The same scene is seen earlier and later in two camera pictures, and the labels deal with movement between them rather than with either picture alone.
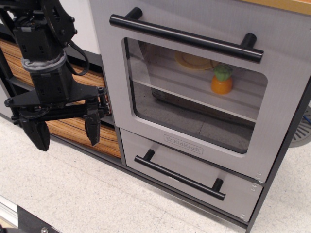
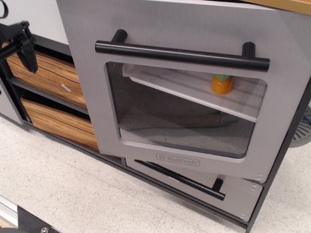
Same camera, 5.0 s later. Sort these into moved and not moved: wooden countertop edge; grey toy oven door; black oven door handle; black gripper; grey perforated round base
Moved: black gripper; grey toy oven door; black oven door handle
Not moved: grey perforated round base; wooden countertop edge
